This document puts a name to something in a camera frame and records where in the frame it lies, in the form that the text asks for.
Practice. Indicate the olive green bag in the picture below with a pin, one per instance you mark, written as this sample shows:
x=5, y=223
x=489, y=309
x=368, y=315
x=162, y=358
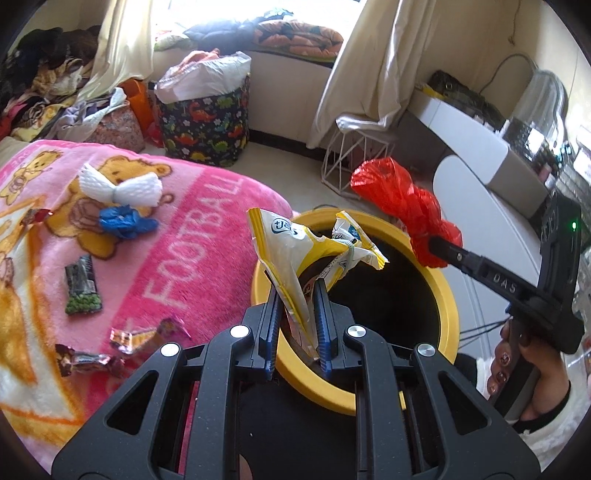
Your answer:
x=457, y=87

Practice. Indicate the lilac white clothing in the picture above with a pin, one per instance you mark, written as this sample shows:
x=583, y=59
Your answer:
x=78, y=117

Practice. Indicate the red plastic bag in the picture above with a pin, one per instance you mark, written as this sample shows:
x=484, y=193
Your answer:
x=397, y=194

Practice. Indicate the person's right hand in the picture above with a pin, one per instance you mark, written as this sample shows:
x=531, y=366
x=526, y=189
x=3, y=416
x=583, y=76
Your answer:
x=549, y=378

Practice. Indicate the yellow brown printed blanket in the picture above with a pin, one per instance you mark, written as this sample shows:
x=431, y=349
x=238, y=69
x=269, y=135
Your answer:
x=41, y=115

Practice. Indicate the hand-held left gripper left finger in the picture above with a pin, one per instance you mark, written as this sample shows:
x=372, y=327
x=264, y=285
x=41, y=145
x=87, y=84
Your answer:
x=270, y=332

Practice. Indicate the brown snack bar wrapper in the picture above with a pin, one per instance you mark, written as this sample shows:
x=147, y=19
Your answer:
x=87, y=359

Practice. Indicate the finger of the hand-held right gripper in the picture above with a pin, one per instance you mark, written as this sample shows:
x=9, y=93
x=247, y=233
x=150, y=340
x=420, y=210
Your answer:
x=485, y=274

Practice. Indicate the white foam fruit net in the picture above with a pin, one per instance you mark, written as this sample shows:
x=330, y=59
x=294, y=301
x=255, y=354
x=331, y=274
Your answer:
x=94, y=182
x=138, y=189

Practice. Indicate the pink bear printed blanket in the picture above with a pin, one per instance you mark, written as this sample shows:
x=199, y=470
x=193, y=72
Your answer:
x=203, y=221

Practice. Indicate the white plastic bag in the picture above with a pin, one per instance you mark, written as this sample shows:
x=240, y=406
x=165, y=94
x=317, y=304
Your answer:
x=207, y=76

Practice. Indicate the clear cosmetic organizer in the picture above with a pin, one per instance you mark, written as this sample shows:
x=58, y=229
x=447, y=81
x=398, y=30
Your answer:
x=526, y=138

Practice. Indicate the green black snack packet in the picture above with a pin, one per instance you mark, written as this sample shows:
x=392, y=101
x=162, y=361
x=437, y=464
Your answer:
x=83, y=286

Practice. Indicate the white dressing table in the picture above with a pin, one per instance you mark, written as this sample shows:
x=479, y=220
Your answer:
x=461, y=129

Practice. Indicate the orange patterned quilt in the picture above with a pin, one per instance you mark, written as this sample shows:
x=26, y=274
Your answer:
x=300, y=41

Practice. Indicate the floral fabric bag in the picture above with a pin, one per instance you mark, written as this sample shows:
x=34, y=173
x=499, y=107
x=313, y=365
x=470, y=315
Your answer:
x=120, y=129

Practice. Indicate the cream curtain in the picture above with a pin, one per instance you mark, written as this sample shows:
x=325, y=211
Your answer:
x=369, y=69
x=120, y=46

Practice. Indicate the orange pink cloth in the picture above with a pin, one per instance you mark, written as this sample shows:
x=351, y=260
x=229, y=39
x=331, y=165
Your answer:
x=196, y=57

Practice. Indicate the yellow white snack packet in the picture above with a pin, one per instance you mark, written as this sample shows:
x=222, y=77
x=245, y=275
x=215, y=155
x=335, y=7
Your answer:
x=277, y=249

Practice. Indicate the dinosaur print fabric basket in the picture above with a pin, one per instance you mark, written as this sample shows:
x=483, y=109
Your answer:
x=203, y=124

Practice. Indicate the person's right forearm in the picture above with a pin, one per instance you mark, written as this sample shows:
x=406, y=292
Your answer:
x=554, y=417

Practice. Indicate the pile of dark clothes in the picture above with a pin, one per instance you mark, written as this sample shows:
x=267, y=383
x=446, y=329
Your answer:
x=37, y=50

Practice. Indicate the wavy edged mirror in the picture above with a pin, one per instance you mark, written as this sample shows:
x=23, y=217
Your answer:
x=540, y=101

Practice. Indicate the yellow rimmed black bin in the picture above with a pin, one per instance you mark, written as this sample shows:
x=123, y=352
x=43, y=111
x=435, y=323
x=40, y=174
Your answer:
x=300, y=383

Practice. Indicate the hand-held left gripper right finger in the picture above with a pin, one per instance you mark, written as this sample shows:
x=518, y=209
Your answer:
x=324, y=332

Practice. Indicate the orange candy wrapper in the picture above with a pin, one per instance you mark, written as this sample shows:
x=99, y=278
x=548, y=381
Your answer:
x=134, y=339

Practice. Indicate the white green pillow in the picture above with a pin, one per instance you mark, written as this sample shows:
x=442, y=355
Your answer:
x=168, y=41

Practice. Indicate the white rounded cabinet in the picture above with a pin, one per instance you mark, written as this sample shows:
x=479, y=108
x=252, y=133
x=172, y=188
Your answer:
x=485, y=207

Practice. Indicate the orange bag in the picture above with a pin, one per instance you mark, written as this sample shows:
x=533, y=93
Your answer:
x=138, y=104

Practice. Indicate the small red brown candy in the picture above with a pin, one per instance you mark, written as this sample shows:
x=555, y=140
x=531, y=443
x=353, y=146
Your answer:
x=36, y=216

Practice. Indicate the pink candy wrapper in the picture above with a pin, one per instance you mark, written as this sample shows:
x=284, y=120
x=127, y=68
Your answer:
x=171, y=327

